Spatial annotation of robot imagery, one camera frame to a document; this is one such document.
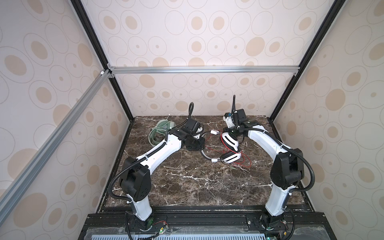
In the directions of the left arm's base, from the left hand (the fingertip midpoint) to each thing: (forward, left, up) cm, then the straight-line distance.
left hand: (209, 145), depth 81 cm
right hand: (+13, -10, -5) cm, 17 cm away
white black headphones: (-8, -9, +7) cm, 14 cm away
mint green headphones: (+26, +33, -11) cm, 43 cm away
